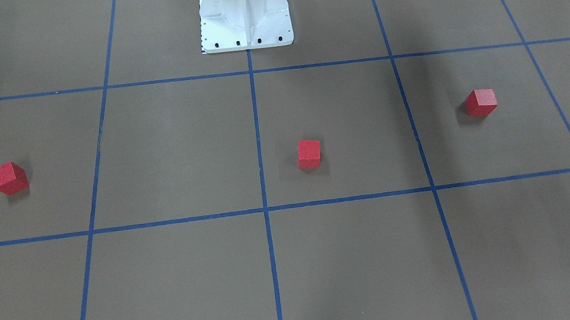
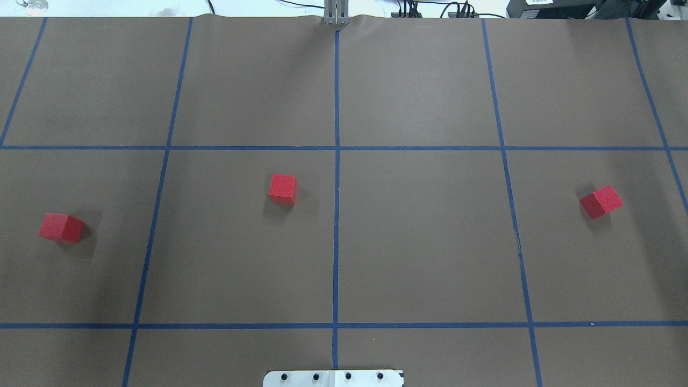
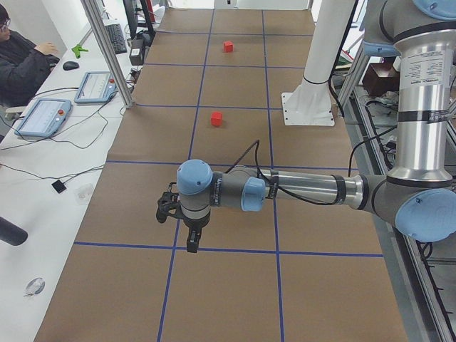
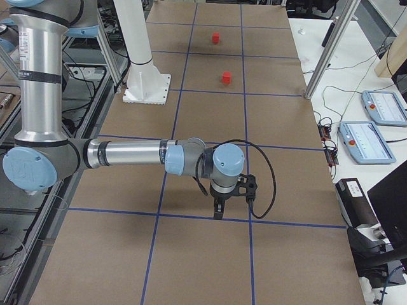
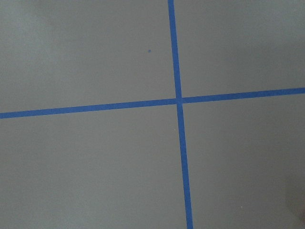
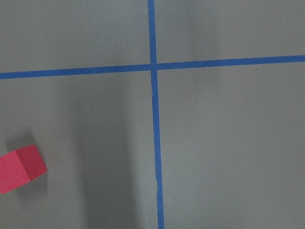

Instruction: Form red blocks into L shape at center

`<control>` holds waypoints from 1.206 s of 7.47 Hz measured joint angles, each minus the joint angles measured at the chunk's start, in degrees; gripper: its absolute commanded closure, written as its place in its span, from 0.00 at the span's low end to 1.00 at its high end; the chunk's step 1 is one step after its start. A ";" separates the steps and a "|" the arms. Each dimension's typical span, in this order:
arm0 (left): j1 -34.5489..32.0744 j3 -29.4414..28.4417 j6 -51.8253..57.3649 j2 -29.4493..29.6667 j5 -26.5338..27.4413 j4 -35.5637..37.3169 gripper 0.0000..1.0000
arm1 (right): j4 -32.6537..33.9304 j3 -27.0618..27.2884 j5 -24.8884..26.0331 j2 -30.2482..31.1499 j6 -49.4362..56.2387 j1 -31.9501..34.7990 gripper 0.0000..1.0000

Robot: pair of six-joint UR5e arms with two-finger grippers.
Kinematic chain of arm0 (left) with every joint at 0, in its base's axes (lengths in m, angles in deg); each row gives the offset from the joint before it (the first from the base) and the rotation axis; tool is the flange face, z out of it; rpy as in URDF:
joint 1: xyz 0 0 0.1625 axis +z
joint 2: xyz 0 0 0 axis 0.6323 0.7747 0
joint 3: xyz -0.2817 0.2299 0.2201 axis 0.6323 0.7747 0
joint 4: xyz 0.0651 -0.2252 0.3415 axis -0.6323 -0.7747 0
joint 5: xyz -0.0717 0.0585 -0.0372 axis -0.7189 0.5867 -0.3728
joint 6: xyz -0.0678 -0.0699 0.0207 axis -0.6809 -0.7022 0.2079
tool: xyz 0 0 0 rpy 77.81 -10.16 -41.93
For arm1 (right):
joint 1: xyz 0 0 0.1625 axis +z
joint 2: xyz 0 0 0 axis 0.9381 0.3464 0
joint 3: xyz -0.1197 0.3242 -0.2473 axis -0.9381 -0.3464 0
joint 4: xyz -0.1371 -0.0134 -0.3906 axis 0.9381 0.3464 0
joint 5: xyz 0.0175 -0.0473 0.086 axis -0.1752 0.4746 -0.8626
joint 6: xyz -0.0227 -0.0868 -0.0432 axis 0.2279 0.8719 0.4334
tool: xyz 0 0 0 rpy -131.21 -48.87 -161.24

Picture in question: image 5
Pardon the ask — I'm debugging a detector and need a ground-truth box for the brown paper table cover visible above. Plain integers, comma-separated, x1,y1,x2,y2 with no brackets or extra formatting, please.
0,0,305,229

